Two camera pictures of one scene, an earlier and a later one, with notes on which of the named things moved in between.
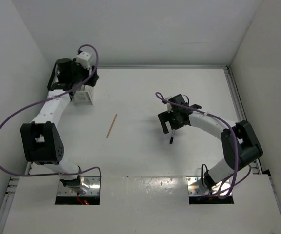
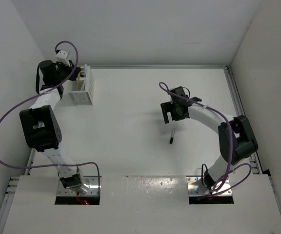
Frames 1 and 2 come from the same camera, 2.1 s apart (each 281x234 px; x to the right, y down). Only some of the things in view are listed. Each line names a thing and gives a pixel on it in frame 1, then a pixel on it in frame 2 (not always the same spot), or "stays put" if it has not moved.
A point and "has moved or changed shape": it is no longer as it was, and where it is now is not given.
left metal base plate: x=89 y=186 stays put
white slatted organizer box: x=84 y=97 stays put
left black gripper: x=86 y=70 -> x=69 y=68
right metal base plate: x=196 y=187 stays put
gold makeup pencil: x=111 y=126 has moved or changed shape
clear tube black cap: x=172 y=137 stays put
